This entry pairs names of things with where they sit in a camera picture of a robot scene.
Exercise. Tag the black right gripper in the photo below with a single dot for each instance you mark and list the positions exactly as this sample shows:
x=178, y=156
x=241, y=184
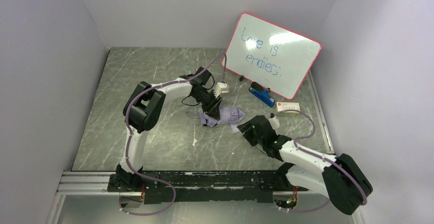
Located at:
x=248, y=129

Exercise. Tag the red framed whiteboard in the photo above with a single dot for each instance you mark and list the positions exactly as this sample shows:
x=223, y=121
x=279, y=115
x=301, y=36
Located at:
x=270, y=55

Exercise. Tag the white staples box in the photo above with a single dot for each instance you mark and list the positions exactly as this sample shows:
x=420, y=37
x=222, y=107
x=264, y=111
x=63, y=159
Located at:
x=287, y=107

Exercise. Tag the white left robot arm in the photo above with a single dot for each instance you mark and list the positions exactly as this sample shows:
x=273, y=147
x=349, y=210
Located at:
x=143, y=109

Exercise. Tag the aluminium frame rail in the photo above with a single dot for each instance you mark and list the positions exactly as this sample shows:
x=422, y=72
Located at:
x=94, y=183

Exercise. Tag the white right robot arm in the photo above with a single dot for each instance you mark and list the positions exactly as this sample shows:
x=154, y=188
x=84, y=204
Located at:
x=336, y=177

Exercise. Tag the lilac folding umbrella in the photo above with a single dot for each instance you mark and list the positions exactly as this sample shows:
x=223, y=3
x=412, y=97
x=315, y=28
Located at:
x=228, y=116

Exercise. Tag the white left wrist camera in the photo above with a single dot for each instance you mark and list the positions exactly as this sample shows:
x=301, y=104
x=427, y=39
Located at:
x=220, y=89

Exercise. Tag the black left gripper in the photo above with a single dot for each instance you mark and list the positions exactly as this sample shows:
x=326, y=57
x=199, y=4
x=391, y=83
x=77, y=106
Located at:
x=215, y=103

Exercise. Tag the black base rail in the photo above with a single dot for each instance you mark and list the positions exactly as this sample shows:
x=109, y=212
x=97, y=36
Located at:
x=194, y=186

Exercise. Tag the blue black stapler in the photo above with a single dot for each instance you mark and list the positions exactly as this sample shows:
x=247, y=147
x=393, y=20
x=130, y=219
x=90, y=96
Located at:
x=262, y=94

